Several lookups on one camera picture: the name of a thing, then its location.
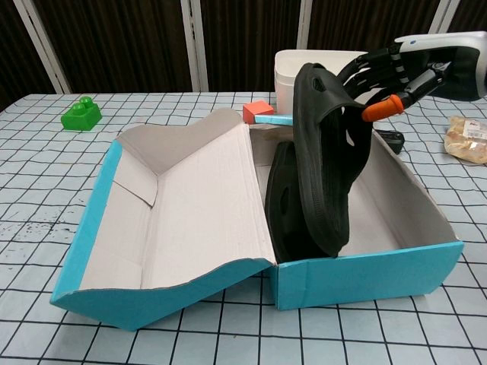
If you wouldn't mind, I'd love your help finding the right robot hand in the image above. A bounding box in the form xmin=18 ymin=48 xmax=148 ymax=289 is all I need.
xmin=340 ymin=32 xmax=487 ymax=123

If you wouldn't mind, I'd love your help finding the black rubber slipper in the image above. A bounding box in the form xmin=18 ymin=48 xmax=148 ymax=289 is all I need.
xmin=292 ymin=62 xmax=372 ymax=258
xmin=265 ymin=141 xmax=324 ymax=263

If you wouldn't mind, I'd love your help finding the blue cardboard shoebox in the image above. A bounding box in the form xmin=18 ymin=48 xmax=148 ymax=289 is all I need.
xmin=49 ymin=107 xmax=465 ymax=331

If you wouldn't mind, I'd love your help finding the clear bag of nuts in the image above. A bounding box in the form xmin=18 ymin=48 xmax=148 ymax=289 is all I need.
xmin=444 ymin=116 xmax=487 ymax=165

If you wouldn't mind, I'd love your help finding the black car key fob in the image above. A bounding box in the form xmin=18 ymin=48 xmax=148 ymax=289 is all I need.
xmin=374 ymin=129 xmax=405 ymax=155

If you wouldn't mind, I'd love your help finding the orange cube block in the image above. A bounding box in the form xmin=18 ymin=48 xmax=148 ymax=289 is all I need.
xmin=242 ymin=100 xmax=275 ymax=125

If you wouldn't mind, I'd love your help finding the black folding partition screen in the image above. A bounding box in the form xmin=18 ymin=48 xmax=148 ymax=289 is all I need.
xmin=0 ymin=0 xmax=487 ymax=111

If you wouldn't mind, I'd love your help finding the green toy brick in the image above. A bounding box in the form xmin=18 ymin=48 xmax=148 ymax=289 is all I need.
xmin=60 ymin=97 xmax=103 ymax=133

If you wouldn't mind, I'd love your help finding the white checkered tablecloth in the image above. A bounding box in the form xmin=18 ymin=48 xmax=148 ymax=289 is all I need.
xmin=0 ymin=89 xmax=487 ymax=365

